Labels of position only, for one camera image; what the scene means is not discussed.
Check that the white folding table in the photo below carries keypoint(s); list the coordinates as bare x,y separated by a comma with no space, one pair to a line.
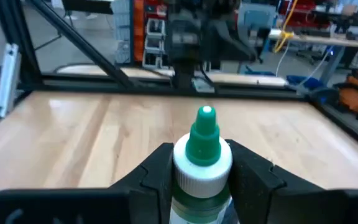
89,6

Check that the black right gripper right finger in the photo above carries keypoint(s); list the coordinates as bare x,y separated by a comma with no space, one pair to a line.
253,186

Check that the orange black shop vacuum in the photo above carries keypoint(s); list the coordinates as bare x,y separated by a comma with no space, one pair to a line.
351,99

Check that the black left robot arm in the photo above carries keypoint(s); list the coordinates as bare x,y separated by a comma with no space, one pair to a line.
183,37

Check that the grey metal box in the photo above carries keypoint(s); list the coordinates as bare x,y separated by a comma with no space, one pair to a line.
256,15

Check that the grey rack white bins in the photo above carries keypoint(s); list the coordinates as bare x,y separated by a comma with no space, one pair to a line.
154,46

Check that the silver aluminium bracket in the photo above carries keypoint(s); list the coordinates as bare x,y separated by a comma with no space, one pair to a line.
6,81

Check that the large green-capped food coloring bottle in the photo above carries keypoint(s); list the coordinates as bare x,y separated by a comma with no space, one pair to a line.
202,174

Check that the wooden desk grey legs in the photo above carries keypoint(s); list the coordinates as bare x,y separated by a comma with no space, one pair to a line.
315,40

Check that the blue plastic storage bin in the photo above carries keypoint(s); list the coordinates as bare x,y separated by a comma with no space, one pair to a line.
309,82

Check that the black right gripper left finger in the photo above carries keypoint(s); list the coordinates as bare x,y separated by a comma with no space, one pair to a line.
151,186

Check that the orange parts bin shelf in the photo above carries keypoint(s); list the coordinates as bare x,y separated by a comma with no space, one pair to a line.
138,31

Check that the black aluminium table frame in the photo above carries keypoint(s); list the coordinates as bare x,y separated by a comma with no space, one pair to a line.
14,18

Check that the red bin shelving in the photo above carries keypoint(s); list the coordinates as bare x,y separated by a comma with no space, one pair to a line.
303,15

